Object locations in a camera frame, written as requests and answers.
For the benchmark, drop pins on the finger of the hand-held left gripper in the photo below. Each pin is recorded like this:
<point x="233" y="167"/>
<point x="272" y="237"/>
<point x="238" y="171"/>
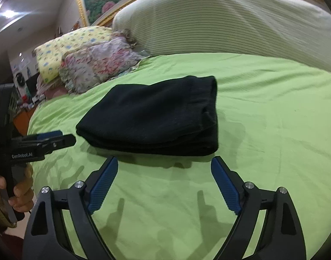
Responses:
<point x="63" y="141"/>
<point x="50" y="134"/>

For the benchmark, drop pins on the black pants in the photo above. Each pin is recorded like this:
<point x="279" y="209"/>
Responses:
<point x="154" y="116"/>

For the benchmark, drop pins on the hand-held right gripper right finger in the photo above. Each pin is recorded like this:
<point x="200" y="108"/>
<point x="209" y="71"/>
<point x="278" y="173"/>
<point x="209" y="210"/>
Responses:
<point x="225" y="187"/>

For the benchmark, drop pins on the orange wooden cabinet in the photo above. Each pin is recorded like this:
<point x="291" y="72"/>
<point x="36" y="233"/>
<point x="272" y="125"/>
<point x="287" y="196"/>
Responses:
<point x="21" y="122"/>

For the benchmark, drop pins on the pink floral ruffled pillow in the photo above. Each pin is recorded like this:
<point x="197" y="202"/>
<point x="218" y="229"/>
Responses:
<point x="100" y="62"/>

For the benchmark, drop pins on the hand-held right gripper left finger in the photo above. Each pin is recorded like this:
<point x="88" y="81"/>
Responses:
<point x="104" y="187"/>

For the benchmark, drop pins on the yellow patterned pillow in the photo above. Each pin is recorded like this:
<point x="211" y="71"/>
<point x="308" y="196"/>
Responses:
<point x="59" y="51"/>

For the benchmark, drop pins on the green bed sheet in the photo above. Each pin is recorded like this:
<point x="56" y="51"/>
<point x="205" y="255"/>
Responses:
<point x="263" y="140"/>

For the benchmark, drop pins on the person's left hand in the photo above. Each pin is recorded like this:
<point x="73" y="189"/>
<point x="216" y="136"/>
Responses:
<point x="23" y="192"/>

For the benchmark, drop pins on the striped padded headboard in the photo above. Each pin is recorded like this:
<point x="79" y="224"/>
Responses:
<point x="222" y="21"/>

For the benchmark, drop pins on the white round appliance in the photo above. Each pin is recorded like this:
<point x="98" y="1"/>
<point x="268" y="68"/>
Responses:
<point x="20" y="81"/>

